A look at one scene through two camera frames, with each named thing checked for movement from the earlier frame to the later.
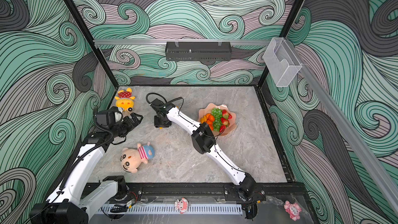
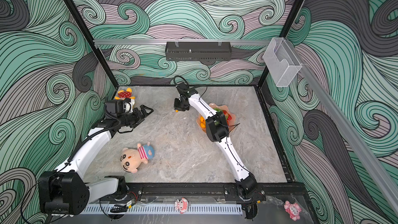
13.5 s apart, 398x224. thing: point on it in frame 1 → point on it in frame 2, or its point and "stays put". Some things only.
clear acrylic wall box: (281, 62) stays put
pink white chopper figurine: (182, 205) stays put
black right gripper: (157, 124) → (177, 107)
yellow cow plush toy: (125, 100) stays put
